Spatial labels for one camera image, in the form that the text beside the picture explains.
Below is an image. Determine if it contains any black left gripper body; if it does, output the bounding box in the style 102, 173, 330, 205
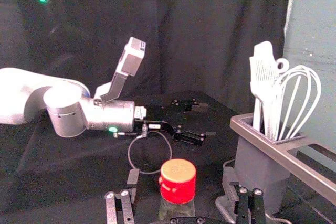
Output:
133, 102, 185, 136

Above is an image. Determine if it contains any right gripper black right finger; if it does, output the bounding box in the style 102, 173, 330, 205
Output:
229, 181, 265, 224

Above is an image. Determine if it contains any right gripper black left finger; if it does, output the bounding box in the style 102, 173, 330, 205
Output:
104, 168, 141, 224

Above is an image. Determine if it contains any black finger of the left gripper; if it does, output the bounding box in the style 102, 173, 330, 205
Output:
171, 124, 217, 148
171, 98, 210, 114

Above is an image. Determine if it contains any dark grey square base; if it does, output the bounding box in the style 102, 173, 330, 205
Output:
158, 199, 196, 220

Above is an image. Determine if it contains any grey utensil rack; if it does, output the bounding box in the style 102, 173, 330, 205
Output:
215, 112, 336, 224

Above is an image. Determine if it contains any red cylinder with tan top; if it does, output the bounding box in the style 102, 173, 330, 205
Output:
158, 158, 197, 205

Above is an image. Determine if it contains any black table cloth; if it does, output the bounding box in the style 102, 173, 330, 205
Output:
0, 90, 336, 224

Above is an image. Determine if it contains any black backdrop curtain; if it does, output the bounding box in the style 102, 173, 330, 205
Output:
0, 0, 295, 120

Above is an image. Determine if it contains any white slotted spatula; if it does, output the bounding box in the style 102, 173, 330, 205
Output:
248, 40, 280, 136

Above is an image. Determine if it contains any white whisk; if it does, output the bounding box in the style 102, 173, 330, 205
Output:
272, 65, 322, 141

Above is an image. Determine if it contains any thin dark gripper cable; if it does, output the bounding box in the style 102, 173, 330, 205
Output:
113, 126, 173, 175

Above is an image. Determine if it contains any white utensil with ring handle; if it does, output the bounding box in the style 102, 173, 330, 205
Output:
262, 58, 290, 141

